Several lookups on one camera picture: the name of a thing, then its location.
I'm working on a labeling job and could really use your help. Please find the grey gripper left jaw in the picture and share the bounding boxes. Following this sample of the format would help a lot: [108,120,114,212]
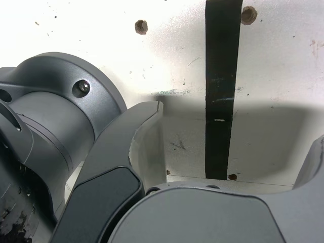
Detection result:
[50,100,169,243]

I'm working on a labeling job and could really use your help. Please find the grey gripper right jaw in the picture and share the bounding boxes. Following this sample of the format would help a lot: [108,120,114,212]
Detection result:
[100,135,324,243]

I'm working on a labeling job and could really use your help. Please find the black tape strip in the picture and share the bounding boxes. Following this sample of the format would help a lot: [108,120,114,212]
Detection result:
[204,0,242,181]

